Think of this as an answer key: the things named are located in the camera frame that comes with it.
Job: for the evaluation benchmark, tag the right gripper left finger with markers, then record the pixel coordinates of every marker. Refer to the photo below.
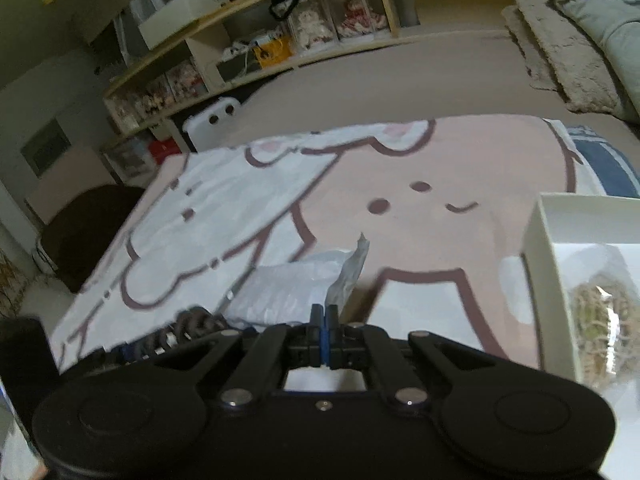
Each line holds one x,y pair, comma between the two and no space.
276,351

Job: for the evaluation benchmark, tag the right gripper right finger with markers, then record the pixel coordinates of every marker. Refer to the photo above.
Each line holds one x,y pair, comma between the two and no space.
376,356

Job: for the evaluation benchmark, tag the bag of beige cords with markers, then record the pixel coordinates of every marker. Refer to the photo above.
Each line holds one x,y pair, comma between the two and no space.
605,314

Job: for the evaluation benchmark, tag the pink cartoon bunny blanket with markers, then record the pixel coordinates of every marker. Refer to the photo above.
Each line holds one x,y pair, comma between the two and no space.
442,203

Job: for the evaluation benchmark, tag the white device with two holes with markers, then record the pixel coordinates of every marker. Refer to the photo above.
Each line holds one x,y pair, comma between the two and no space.
208,128

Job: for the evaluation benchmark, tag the red box on shelf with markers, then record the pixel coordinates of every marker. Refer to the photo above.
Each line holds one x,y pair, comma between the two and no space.
160,150

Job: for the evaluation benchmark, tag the black chair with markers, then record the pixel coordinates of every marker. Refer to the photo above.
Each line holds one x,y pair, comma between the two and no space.
75,240

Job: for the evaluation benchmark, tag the white shallow tray box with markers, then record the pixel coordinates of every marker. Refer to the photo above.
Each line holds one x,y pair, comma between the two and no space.
569,240

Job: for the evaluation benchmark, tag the yellow bag on shelf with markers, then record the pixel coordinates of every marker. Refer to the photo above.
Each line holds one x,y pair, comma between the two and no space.
273,52

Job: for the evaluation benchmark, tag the blue striped pillow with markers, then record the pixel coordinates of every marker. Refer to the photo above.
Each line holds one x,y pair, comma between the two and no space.
613,169

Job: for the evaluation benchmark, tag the red doll in clear box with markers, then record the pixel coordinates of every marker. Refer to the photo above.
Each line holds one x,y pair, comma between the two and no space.
357,20

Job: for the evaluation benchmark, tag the white box on shelf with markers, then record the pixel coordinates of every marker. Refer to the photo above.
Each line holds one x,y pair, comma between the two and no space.
174,16

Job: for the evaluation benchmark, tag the wooden headboard shelf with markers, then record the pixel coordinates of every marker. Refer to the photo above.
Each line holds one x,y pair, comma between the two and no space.
214,55

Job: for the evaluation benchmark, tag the grey quilted duvet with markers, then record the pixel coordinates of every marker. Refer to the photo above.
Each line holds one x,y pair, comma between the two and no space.
613,25

